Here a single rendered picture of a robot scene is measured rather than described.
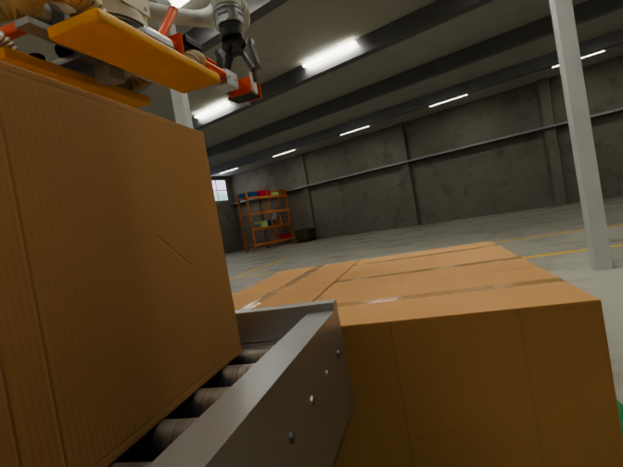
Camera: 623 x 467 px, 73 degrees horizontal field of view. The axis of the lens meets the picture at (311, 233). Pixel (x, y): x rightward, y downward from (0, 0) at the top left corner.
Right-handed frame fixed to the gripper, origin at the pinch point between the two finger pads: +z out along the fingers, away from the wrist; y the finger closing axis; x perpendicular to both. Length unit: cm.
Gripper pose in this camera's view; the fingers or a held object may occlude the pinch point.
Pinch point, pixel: (241, 89)
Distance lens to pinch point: 146.2
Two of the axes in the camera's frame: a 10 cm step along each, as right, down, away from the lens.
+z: 1.7, 9.8, 0.2
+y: 9.3, -1.6, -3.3
